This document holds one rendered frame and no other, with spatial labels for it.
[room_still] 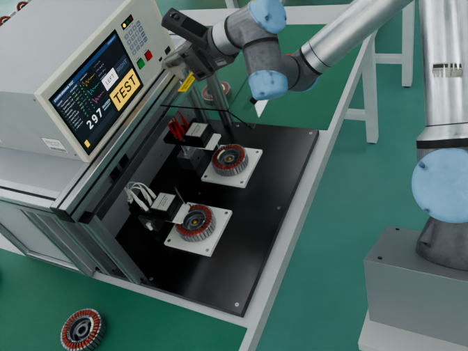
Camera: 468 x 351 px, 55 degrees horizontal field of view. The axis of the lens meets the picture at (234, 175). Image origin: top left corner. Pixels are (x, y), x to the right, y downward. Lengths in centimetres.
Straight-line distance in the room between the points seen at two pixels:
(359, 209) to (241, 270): 111
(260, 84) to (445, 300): 53
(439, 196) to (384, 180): 155
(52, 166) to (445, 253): 87
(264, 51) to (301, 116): 65
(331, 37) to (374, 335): 64
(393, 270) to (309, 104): 84
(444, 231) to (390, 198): 133
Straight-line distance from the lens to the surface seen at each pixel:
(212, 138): 135
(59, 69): 104
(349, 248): 207
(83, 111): 107
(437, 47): 77
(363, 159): 239
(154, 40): 126
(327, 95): 160
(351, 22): 96
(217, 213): 128
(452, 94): 76
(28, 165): 121
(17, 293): 151
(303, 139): 142
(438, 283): 87
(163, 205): 124
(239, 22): 94
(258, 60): 90
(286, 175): 133
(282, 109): 158
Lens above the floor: 175
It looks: 45 degrees down
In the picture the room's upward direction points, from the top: 22 degrees counter-clockwise
